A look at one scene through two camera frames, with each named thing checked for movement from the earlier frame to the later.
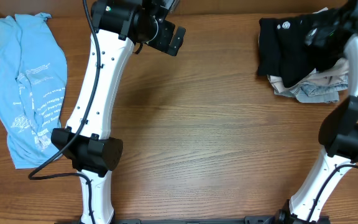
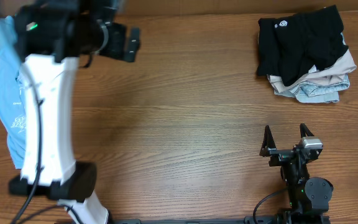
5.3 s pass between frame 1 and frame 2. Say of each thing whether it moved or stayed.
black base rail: stayed
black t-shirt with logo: stayed
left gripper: moved
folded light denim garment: stayed
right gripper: moved
